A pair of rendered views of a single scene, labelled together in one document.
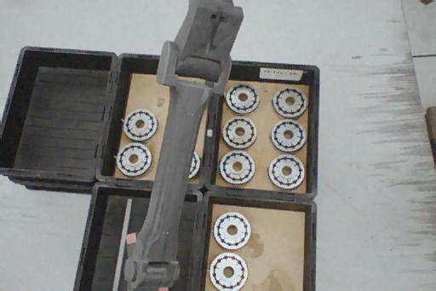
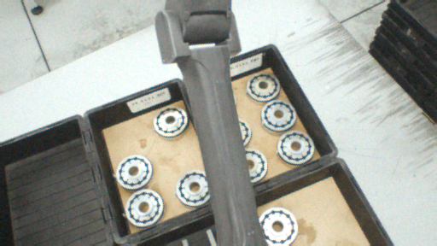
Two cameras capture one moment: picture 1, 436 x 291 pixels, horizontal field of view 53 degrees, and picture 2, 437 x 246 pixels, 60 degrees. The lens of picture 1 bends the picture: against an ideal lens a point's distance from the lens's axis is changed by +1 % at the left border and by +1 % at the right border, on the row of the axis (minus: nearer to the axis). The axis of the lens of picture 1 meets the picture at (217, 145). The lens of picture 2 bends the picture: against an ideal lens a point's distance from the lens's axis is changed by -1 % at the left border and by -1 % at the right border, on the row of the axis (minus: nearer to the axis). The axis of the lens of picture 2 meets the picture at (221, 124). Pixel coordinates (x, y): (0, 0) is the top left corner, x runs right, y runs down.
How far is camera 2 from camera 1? 0.27 m
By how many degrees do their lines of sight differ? 13
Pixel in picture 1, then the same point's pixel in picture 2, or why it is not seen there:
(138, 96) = (118, 148)
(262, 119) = (247, 114)
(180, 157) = (229, 136)
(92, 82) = (66, 155)
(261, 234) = (305, 217)
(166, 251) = not seen: outside the picture
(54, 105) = (36, 196)
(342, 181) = (340, 138)
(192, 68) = (200, 28)
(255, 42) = not seen: hidden behind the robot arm
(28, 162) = not seen: outside the picture
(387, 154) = (362, 98)
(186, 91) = (204, 55)
